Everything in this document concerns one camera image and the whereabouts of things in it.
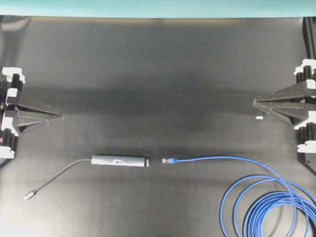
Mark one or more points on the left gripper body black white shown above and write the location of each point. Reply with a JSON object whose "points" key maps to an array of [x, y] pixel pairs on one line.
{"points": [[11, 85]]}

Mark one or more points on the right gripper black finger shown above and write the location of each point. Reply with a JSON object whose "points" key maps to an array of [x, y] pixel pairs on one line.
{"points": [[293, 92], [293, 113]]}

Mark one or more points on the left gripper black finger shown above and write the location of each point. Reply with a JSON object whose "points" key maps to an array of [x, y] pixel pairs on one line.
{"points": [[25, 124], [37, 111]]}

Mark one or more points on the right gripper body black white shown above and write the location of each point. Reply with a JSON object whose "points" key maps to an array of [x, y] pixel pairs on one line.
{"points": [[307, 125]]}

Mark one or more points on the grey USB hub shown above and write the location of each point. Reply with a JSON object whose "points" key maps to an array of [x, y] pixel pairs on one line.
{"points": [[111, 160]]}

